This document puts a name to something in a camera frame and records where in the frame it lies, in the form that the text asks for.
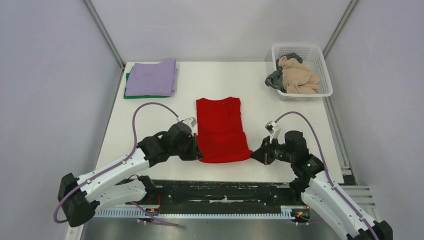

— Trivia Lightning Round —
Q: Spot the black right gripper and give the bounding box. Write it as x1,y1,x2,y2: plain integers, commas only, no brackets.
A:
249,135,295,165

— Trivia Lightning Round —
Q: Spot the red t shirt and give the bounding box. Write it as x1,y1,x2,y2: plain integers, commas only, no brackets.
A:
196,97,252,164

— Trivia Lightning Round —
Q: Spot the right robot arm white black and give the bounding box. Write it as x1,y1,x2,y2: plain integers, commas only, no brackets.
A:
250,130,394,240

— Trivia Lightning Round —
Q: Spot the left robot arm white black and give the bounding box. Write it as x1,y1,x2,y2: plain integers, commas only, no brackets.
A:
57,117,203,228

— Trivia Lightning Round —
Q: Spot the folded purple t shirt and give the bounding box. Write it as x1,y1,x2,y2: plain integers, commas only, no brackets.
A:
124,59,178,98

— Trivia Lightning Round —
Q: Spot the beige t shirt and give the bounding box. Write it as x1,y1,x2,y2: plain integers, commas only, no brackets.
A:
277,56,321,94

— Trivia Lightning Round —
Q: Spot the grey t shirt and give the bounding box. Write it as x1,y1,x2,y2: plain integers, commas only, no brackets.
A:
264,52,303,93

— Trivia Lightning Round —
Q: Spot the folded green t shirt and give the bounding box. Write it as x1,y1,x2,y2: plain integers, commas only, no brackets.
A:
123,71,175,99

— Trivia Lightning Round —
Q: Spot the white plastic basket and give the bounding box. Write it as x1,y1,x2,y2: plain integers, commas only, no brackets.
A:
271,42,333,102

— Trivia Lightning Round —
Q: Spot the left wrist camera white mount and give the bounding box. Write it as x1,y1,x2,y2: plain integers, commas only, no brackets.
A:
176,117,198,135

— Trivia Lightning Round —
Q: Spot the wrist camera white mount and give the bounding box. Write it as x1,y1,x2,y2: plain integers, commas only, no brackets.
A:
176,117,198,135
265,120,281,144

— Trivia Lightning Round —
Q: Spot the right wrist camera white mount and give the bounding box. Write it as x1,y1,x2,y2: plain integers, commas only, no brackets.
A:
265,120,281,144

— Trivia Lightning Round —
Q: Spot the white slotted cable duct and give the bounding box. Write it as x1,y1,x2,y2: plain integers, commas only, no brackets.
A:
94,206,299,220

